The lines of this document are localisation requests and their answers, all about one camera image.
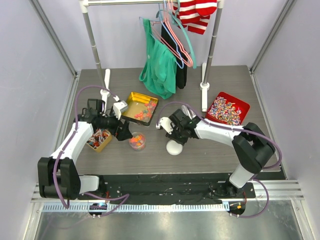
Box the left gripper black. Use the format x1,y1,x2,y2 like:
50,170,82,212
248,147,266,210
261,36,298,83
98,108,133,141

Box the silver metal scoop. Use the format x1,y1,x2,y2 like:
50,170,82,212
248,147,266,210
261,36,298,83
181,105,197,120

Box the clear plastic jar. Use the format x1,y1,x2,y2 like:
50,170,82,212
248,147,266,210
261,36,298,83
128,132,146,151

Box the white jar lid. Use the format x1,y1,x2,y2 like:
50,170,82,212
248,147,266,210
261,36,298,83
166,140,183,156

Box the gold tin star candies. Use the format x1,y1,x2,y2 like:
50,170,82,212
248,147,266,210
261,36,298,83
121,91,159,127

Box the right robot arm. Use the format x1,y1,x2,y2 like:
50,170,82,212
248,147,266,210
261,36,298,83
157,109,276,198

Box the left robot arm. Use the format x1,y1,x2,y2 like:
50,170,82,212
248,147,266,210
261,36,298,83
37,99,133,200

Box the gold tin lollipops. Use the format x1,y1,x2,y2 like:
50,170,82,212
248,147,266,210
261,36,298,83
86,128,112,153

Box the white rack foot left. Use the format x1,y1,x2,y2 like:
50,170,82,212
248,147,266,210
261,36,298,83
100,69,111,113

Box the white rack foot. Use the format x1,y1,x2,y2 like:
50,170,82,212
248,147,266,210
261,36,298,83
199,63,210,112
100,69,111,113

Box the red box swirl lollipops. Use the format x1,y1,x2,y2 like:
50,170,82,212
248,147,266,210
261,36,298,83
205,91,251,126

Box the white rack foot right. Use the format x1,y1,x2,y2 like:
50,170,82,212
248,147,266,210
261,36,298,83
199,63,210,112

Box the green t-shirt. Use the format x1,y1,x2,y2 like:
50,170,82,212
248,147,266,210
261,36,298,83
139,18,177,100

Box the black hanging garment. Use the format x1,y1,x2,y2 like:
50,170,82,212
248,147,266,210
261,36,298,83
161,26,188,89

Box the pink clothes hanger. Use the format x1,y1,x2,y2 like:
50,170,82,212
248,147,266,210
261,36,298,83
149,0,195,68

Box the blue clothes hanger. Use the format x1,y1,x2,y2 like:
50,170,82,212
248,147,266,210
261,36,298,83
139,3,188,70

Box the teal clothes hanger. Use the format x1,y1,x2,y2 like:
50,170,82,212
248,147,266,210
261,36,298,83
156,0,198,70

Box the red white striped shirt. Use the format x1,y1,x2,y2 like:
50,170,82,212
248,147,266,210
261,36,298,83
172,0,218,35

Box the silver rack pole right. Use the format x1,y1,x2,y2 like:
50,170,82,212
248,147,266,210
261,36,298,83
202,0,225,86

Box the silver rack pole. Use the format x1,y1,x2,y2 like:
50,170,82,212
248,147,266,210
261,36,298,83
202,0,225,86
79,0,106,87

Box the silver rack pole left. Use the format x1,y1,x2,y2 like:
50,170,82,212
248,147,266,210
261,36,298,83
79,0,106,87

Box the rack top bar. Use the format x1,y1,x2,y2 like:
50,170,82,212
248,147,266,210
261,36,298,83
79,0,225,7

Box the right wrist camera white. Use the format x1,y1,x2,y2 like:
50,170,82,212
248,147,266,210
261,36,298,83
156,117,175,135

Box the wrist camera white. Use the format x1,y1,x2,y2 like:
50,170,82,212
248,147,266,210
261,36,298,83
113,100,128,120
156,117,175,135

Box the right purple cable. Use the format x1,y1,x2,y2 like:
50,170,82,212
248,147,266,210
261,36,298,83
156,101,283,218

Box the purple cable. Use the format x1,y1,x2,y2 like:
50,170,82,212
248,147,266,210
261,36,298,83
52,84,130,218
156,101,283,218

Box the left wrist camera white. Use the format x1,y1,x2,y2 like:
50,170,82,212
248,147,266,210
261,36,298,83
113,100,128,120

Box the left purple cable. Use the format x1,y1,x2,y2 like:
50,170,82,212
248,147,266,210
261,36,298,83
52,84,130,218

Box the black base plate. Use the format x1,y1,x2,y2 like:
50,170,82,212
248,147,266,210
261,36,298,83
77,173,256,201

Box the white slotted cable duct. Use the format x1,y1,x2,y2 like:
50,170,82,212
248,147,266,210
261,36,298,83
42,201,230,213

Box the aluminium frame post left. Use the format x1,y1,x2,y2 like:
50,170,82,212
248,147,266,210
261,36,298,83
29,0,77,77

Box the aluminium frame post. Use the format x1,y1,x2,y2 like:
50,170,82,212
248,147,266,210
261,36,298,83
29,0,77,77
249,0,297,74

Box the aluminium frame post right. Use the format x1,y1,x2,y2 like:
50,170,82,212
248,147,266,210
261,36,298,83
249,0,297,74

